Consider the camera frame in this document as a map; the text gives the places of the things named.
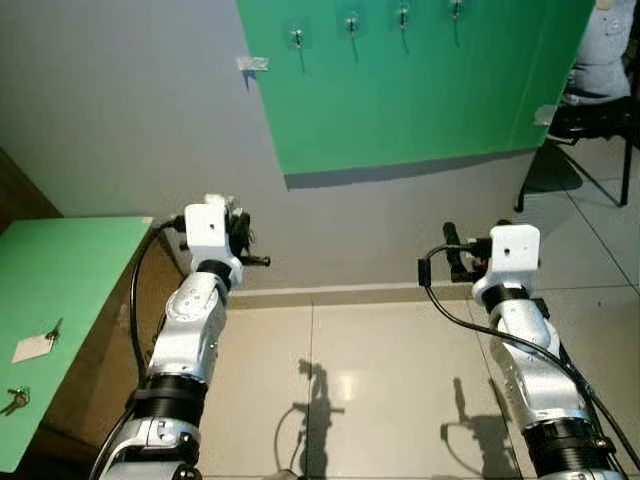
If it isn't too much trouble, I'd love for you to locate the black metal chair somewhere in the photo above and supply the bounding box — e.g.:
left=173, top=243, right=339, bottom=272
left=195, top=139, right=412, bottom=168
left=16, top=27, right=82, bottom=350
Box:
left=515, top=0, right=640, bottom=213

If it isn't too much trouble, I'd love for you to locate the key with white tag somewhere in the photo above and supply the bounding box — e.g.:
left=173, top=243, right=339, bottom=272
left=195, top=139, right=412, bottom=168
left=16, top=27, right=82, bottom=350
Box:
left=10, top=318, right=64, bottom=364

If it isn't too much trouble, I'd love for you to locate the grey pillow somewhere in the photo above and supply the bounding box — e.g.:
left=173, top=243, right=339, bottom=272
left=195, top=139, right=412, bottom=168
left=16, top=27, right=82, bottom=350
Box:
left=562, top=0, right=638, bottom=106

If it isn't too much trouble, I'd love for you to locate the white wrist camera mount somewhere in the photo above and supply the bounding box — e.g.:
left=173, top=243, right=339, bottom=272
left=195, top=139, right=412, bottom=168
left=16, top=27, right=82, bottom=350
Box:
left=472, top=224, right=542, bottom=306
left=183, top=200, right=246, bottom=266

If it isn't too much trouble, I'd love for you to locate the brown cardboard box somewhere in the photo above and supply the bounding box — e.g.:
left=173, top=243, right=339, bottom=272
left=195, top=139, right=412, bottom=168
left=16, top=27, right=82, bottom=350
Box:
left=40, top=235, right=189, bottom=456

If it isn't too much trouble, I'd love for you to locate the green table top board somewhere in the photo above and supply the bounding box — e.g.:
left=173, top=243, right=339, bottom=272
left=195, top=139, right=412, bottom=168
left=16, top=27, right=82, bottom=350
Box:
left=0, top=216, right=154, bottom=473

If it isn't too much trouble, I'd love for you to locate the green wall board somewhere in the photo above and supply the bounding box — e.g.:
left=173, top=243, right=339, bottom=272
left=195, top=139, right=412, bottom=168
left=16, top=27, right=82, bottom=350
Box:
left=235, top=0, right=598, bottom=179

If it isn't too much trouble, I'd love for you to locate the small metal key bunch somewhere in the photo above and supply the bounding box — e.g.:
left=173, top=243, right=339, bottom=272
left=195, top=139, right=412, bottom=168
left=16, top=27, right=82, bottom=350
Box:
left=0, top=385, right=31, bottom=416

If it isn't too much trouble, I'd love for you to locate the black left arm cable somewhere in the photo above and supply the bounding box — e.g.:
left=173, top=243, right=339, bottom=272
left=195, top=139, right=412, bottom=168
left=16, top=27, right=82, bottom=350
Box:
left=92, top=215, right=189, bottom=480

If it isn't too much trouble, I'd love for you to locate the dark brown wooden door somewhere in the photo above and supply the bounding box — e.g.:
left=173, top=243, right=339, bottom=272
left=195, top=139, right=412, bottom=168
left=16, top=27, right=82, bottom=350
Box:
left=0, top=148, right=63, bottom=221

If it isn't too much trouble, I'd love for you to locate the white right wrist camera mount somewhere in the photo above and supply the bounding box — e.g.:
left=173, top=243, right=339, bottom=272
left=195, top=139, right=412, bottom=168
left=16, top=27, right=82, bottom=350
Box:
left=472, top=224, right=542, bottom=306

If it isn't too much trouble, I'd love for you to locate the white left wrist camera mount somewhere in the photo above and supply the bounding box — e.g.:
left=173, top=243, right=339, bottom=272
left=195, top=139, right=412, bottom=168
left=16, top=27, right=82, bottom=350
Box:
left=183, top=200, right=246, bottom=266

